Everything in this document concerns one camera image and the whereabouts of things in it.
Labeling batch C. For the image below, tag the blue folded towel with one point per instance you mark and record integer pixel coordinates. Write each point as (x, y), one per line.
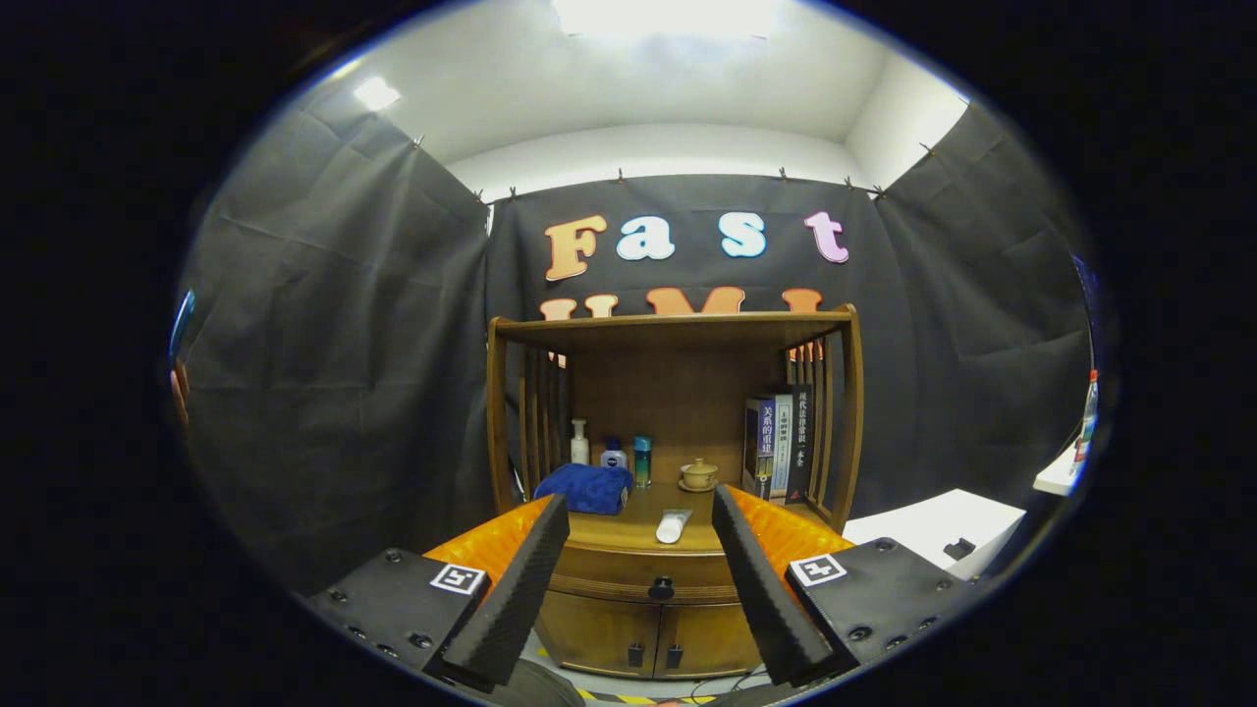
(584, 488)

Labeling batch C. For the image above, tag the wooden countertop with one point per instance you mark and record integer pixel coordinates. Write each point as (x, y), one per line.
(628, 530)

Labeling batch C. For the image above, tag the pale grey book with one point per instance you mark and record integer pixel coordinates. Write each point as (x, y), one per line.
(783, 447)

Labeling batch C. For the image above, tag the white tube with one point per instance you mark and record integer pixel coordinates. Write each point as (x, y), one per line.
(672, 527)

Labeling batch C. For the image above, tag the teal blue bottle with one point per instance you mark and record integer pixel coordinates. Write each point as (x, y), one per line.
(642, 462)

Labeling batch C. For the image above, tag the wooden cabinet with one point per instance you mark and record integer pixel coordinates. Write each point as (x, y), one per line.
(678, 403)

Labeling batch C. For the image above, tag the yellow black hazard tape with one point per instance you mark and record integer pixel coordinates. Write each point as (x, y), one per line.
(633, 699)

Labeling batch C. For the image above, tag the white bottle with blue cap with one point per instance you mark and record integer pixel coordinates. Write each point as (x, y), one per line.
(614, 457)

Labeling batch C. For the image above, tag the beige lidded teacup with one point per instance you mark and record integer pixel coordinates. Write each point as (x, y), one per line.
(698, 475)

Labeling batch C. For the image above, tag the white pump bottle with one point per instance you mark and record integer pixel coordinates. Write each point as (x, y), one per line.
(580, 450)

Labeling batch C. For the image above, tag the black backdrop cloth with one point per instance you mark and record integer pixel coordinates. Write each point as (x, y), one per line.
(334, 373)

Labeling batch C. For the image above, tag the blue book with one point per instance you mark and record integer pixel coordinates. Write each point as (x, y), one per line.
(764, 447)

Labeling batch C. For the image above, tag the black book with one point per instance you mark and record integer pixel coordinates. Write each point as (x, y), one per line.
(801, 442)

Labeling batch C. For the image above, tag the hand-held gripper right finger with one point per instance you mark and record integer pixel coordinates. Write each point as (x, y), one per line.
(766, 594)

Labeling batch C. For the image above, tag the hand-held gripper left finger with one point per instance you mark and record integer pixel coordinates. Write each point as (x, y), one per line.
(520, 599)

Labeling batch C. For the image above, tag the clear water bottle red label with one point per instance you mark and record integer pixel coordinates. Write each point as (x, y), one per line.
(1085, 422)

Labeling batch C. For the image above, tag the small ceiling light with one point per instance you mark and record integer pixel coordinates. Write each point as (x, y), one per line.
(377, 93)

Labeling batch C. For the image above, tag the wooden drawer with black knob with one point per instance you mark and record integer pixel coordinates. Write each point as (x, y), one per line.
(609, 574)

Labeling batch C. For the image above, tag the wooden cabinet door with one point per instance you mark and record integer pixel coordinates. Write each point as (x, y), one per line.
(712, 638)
(594, 633)

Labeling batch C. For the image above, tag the white side shelf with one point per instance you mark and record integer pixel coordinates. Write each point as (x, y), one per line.
(1059, 476)

